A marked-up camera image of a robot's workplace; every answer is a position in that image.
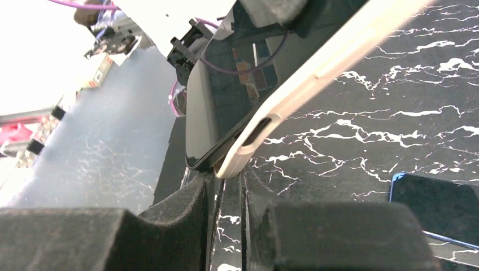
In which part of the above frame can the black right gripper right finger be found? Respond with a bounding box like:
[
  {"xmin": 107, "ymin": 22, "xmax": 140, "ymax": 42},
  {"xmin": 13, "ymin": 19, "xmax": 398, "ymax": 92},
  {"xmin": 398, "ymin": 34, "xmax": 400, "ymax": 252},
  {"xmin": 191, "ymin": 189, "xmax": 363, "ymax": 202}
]
[{"xmin": 241, "ymin": 173, "xmax": 440, "ymax": 270}]

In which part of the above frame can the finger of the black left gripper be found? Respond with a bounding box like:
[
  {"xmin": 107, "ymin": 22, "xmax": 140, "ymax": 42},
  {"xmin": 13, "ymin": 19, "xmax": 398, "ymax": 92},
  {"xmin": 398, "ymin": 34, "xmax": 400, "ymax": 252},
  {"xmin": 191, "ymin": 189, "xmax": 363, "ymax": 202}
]
[{"xmin": 239, "ymin": 0, "xmax": 308, "ymax": 28}]

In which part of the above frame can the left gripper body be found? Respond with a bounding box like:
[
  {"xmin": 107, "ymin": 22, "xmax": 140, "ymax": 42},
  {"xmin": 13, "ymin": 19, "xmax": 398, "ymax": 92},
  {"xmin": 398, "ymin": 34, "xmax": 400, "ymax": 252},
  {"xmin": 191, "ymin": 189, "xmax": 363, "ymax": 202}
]
[{"xmin": 167, "ymin": 18, "xmax": 219, "ymax": 86}]

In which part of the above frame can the beige phone case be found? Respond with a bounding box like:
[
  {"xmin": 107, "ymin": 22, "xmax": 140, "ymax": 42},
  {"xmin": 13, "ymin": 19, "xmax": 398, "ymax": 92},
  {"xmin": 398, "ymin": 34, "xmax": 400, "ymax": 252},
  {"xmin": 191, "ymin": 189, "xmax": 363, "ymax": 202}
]
[{"xmin": 214, "ymin": 1, "xmax": 432, "ymax": 179}]

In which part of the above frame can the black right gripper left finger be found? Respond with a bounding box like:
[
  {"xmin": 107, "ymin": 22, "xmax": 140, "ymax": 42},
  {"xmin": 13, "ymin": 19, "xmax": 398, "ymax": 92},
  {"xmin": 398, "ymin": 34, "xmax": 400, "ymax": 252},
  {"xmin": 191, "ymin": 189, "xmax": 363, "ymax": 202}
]
[{"xmin": 1, "ymin": 173, "xmax": 214, "ymax": 270}]

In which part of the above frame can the phone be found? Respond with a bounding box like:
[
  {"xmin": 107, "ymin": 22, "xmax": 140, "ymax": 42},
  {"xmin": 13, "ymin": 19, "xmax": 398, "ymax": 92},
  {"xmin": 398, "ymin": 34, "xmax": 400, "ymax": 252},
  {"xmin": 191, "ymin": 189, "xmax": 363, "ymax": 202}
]
[
  {"xmin": 389, "ymin": 172, "xmax": 478, "ymax": 250},
  {"xmin": 185, "ymin": 1, "xmax": 364, "ymax": 171}
]

